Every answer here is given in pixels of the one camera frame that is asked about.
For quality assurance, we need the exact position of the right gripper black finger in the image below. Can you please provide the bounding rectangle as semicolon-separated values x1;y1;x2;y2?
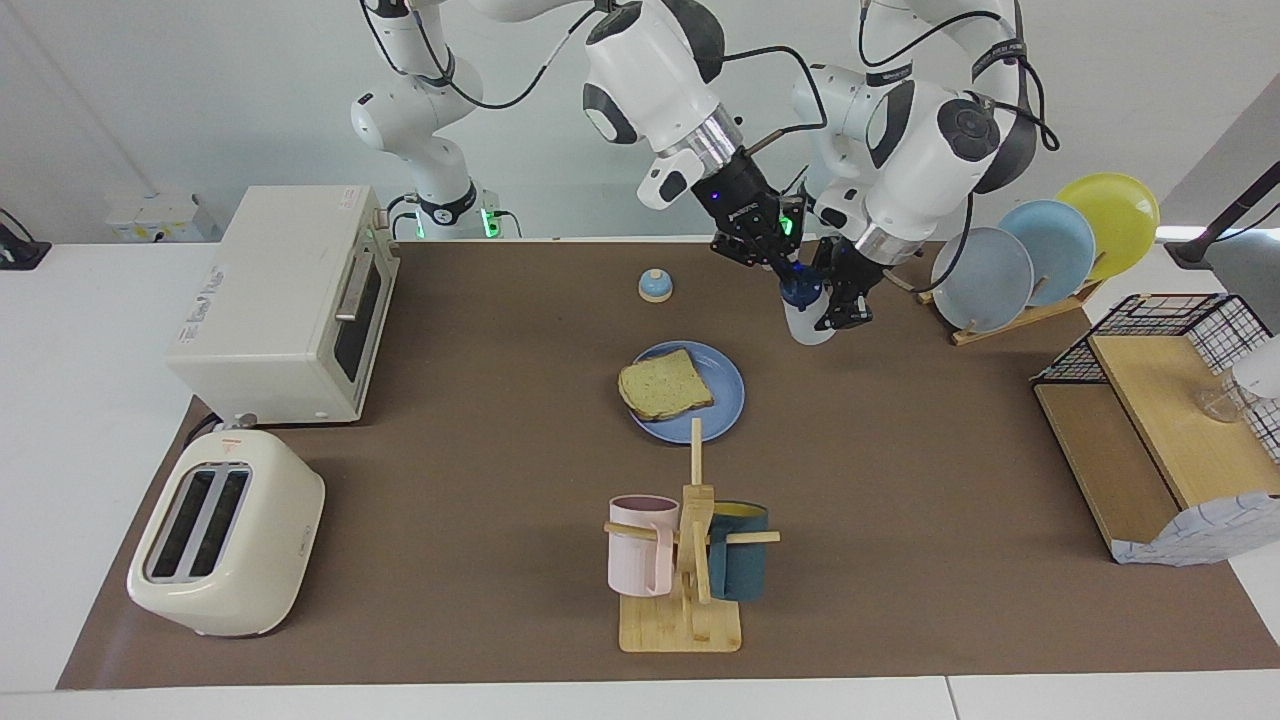
711;234;767;267
764;224;807;274

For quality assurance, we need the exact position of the white squeeze bottle blue cap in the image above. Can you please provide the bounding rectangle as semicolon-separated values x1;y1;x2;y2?
780;265;839;347

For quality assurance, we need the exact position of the toasted bread slice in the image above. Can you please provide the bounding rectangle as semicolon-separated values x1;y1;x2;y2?
617;348;715;422

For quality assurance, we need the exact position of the grey plate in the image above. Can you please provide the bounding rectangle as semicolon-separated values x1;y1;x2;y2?
930;227;1035;333

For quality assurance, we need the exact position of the blue round plate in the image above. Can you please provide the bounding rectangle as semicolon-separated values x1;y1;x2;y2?
627;341;746;445

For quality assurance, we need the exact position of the wooden plate rack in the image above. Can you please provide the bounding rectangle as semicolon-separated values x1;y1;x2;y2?
915;270;1106;347

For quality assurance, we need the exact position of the light blue plate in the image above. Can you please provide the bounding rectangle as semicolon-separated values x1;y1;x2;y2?
997;200;1097;307

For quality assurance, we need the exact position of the yellow plate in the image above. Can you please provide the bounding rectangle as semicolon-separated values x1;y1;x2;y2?
1055;172;1161;282

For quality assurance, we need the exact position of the dark teal mug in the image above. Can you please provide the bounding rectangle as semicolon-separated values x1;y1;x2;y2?
708;501;770;603

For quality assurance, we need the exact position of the pink mug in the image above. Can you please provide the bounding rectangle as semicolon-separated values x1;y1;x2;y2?
608;495;680;598

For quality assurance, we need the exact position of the wooden mug tree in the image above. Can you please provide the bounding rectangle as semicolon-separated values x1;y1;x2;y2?
603;418;781;654

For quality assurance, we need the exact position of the clear glass cup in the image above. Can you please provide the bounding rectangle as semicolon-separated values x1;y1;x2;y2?
1195;383;1251;425

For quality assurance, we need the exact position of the white object on shelf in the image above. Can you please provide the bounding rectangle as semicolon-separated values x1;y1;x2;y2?
1230;335;1280;401

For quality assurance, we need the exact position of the brown table mat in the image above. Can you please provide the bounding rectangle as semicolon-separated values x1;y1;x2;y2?
57;240;1280;691

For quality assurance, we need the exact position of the cream toaster oven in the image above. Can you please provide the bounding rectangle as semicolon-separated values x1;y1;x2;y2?
165;185;401;426

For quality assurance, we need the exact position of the cream two-slot toaster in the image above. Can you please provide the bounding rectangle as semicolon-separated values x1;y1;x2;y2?
127;428;326;638

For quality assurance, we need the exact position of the black stand base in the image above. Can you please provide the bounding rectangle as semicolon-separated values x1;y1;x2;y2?
0;208;51;271

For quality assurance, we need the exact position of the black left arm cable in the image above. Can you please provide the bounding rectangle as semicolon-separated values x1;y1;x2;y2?
858;0;1061;298

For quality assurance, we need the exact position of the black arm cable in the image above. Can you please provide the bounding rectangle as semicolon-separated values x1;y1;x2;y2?
858;0;1061;298
358;0;831;151

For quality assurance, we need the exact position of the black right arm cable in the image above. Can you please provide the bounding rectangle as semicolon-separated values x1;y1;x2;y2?
358;0;831;151

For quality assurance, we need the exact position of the wooden shelf with wire basket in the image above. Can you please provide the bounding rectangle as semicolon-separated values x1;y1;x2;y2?
1032;293;1280;566

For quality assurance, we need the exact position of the toaster power cord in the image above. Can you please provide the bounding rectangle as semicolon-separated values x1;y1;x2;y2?
183;412;259;448

